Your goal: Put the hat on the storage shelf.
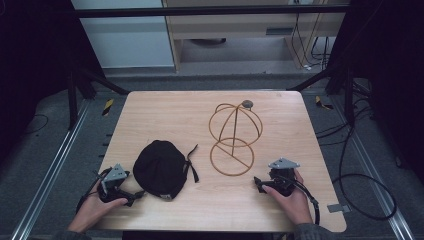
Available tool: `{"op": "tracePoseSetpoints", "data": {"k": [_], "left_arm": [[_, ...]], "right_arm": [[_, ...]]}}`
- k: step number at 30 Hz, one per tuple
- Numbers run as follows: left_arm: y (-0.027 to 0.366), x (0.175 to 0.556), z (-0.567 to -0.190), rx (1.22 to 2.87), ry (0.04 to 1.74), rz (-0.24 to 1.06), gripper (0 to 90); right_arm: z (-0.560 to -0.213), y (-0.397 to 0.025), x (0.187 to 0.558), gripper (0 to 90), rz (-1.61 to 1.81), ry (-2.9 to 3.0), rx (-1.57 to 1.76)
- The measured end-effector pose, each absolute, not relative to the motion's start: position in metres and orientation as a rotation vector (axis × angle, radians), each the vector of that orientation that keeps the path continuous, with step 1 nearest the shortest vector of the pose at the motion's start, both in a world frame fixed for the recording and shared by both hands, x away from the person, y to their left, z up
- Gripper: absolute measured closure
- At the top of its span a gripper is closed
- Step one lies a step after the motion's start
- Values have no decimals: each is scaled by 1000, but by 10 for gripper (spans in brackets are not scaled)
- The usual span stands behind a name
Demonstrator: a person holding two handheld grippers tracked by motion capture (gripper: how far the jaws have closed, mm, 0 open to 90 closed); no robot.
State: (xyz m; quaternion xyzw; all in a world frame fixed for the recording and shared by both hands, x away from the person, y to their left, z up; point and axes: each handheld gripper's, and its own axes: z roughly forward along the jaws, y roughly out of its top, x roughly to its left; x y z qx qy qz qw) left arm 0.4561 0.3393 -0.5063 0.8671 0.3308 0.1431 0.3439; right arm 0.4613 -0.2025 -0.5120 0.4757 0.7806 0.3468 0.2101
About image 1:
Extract black horizontal frame bar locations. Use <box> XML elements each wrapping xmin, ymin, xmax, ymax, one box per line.
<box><xmin>73</xmin><ymin>4</ymin><xmax>352</xmax><ymax>19</ymax></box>

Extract light wooden desk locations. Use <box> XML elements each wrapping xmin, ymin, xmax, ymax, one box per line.
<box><xmin>161</xmin><ymin>0</ymin><xmax>352</xmax><ymax>72</ymax></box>

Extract black cap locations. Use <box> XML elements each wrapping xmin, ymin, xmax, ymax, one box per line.
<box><xmin>132</xmin><ymin>139</ymin><xmax>200</xmax><ymax>202</ymax></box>

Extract person's left hand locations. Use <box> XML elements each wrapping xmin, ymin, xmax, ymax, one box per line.
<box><xmin>67</xmin><ymin>181</ymin><xmax>130</xmax><ymax>234</ymax></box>

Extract yellow black hazard tape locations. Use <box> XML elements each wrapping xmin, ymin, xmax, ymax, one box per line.
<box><xmin>314</xmin><ymin>95</ymin><xmax>335</xmax><ymax>111</ymax></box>
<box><xmin>101</xmin><ymin>97</ymin><xmax>115</xmax><ymax>117</ymax></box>

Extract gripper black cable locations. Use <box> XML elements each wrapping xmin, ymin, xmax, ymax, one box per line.
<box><xmin>281</xmin><ymin>175</ymin><xmax>321</xmax><ymax>226</ymax></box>
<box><xmin>75</xmin><ymin>167</ymin><xmax>114</xmax><ymax>214</ymax></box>

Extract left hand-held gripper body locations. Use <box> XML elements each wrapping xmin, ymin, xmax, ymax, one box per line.
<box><xmin>97</xmin><ymin>162</ymin><xmax>135</xmax><ymax>204</ymax></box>

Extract looped black floor cable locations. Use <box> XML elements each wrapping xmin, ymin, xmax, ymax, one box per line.
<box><xmin>331</xmin><ymin>126</ymin><xmax>398</xmax><ymax>222</ymax></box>

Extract black curtain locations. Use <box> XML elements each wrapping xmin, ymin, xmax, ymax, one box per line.
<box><xmin>326</xmin><ymin>0</ymin><xmax>424</xmax><ymax>186</ymax></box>
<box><xmin>0</xmin><ymin>0</ymin><xmax>105</xmax><ymax>161</ymax></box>

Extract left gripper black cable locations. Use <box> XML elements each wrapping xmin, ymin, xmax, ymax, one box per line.
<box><xmin>75</xmin><ymin>167</ymin><xmax>114</xmax><ymax>214</ymax></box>

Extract person's right hand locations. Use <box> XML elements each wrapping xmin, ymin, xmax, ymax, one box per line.
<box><xmin>261</xmin><ymin>169</ymin><xmax>315</xmax><ymax>227</ymax></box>

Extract white cabinet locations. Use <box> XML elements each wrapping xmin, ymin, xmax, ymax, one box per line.
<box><xmin>70</xmin><ymin>0</ymin><xmax>176</xmax><ymax>70</ymax></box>

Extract hanging black cables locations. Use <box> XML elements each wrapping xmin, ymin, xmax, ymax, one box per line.
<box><xmin>290</xmin><ymin>12</ymin><xmax>332</xmax><ymax>72</ymax></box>

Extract thin black floor cable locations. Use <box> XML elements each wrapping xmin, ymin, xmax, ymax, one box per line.
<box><xmin>23</xmin><ymin>113</ymin><xmax>50</xmax><ymax>135</ymax></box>

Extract gold wire hat stand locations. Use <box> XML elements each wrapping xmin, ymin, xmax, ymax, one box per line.
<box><xmin>208</xmin><ymin>99</ymin><xmax>264</xmax><ymax>178</ymax></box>

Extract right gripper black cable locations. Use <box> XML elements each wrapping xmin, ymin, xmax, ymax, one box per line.
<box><xmin>281</xmin><ymin>175</ymin><xmax>321</xmax><ymax>226</ymax></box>

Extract bundle of black floor cables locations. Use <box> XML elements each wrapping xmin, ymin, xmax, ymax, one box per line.
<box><xmin>314</xmin><ymin>79</ymin><xmax>376</xmax><ymax>147</ymax></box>

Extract aluminium floor rail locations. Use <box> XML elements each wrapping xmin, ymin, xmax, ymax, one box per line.
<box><xmin>10</xmin><ymin>99</ymin><xmax>92</xmax><ymax>240</ymax></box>
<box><xmin>332</xmin><ymin>95</ymin><xmax>417</xmax><ymax>240</ymax></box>

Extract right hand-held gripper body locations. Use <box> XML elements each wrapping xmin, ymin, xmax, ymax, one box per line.
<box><xmin>263</xmin><ymin>157</ymin><xmax>301</xmax><ymax>198</ymax></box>

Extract black metal stand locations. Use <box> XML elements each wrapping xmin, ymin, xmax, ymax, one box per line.
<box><xmin>287</xmin><ymin>64</ymin><xmax>357</xmax><ymax>128</ymax></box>
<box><xmin>65</xmin><ymin>64</ymin><xmax>131</xmax><ymax>132</ymax></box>

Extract grey metal bracket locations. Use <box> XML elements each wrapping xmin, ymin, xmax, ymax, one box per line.
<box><xmin>326</xmin><ymin>203</ymin><xmax>352</xmax><ymax>214</ymax></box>

